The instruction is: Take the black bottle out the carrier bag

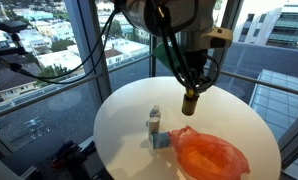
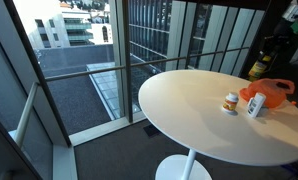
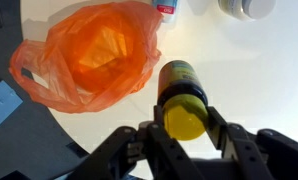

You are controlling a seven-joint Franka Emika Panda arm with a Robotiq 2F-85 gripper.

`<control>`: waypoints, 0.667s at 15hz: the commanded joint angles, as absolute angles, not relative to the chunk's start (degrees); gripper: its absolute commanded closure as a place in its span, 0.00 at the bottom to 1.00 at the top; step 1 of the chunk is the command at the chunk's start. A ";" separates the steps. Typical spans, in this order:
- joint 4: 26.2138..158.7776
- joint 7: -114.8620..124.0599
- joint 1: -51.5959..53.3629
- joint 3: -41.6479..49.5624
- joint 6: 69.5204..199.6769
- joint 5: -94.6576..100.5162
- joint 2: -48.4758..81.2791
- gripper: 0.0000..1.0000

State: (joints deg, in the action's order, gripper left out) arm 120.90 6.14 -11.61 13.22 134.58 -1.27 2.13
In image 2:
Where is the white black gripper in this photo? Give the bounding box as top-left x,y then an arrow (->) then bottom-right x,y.
263,19 -> 298,63

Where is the black bottle yellow label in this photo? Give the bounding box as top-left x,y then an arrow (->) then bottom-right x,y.
247,49 -> 274,83

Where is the dark window frame post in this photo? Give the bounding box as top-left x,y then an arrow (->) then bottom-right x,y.
121,0 -> 134,124

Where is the dark floor vent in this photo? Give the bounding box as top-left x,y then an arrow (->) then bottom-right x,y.
142,124 -> 163,137

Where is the white handrail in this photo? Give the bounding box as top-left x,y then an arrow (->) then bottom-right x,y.
13,81 -> 40,148

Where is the white table pedestal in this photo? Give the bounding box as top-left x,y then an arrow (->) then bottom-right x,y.
154,148 -> 213,180

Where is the white pill bottle orange label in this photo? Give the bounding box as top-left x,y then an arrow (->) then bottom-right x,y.
221,91 -> 240,115

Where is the metal window railing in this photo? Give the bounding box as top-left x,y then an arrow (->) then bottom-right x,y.
43,46 -> 251,83

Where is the white rectangular bottle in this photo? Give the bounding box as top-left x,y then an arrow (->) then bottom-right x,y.
246,92 -> 267,119

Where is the orange plastic carrier bag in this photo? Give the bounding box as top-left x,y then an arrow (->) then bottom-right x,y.
238,78 -> 297,110

